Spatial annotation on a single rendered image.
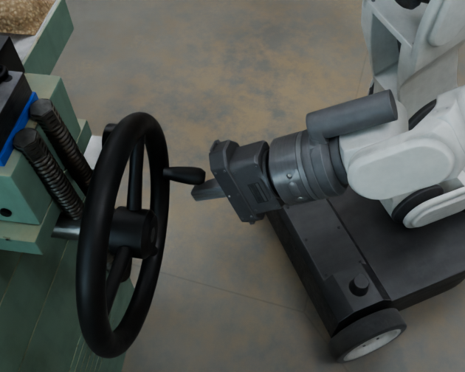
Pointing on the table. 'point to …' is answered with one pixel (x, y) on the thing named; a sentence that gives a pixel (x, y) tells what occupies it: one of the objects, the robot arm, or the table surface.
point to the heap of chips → (15, 15)
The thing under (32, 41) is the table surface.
